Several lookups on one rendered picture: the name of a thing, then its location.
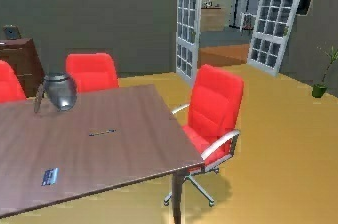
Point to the blue card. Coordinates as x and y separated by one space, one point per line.
50 176

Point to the brown wooden table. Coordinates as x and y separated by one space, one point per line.
87 146

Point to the brown wooden sideboard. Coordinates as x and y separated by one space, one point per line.
13 61

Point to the dark grey kettle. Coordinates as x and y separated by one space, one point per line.
60 90

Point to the grey alarm clock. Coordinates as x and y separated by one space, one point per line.
11 32

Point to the black framed wall picture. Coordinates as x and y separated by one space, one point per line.
304 6

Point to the white glazed door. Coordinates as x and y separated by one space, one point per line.
187 36
272 33

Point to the green potted house plant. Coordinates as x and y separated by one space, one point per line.
327 71

